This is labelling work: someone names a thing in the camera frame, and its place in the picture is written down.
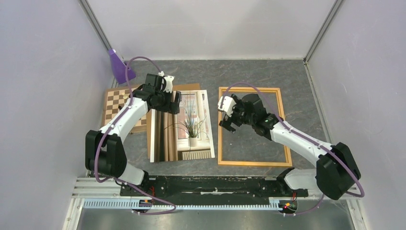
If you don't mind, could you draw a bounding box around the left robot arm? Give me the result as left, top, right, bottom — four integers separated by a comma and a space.
85, 72, 181, 196

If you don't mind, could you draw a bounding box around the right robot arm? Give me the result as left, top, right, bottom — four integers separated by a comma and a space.
217, 93, 365, 200

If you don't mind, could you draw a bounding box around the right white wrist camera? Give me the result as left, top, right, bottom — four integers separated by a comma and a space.
217, 96, 236, 117

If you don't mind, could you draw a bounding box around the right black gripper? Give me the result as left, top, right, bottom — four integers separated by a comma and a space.
219, 94, 255, 134

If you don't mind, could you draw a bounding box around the brown frame backing board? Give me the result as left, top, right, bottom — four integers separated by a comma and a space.
146, 83, 201, 159

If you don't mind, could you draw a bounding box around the purple plastic stand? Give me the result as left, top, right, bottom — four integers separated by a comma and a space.
108, 49, 126, 84

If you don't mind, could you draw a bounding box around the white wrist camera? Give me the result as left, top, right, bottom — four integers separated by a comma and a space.
158, 71, 175, 93
217, 96, 236, 117

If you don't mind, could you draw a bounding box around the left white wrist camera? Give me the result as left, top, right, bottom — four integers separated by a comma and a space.
158, 71, 175, 93

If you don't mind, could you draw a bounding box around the window plant photo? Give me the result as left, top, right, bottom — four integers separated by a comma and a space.
149, 90, 215, 163

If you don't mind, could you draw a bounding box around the wooden picture frame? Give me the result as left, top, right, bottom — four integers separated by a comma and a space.
218, 86, 297, 167

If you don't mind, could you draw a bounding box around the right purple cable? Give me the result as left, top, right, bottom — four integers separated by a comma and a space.
221, 82, 365, 217

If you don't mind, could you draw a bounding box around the wooden chessboard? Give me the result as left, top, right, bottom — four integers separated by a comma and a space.
101, 86, 147, 133

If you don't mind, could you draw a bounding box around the purple cable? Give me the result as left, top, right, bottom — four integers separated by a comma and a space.
221, 82, 365, 217
93, 56, 177, 216

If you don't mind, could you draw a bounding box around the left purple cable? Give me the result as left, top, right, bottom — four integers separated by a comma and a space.
93, 56, 177, 216

